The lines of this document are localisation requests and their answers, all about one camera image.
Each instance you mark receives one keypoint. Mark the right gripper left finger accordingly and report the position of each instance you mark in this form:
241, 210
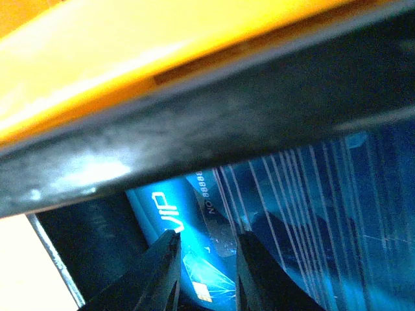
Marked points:
152, 284

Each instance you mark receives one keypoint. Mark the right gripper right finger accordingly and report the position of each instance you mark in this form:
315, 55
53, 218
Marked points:
262, 284

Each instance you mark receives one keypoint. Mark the blue credit card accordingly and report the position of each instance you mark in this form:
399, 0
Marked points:
192, 206
337, 215

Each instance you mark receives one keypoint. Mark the black right card bin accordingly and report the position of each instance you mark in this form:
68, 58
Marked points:
343, 71

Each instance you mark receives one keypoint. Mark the yellow middle card bin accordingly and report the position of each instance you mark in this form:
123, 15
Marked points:
61, 60

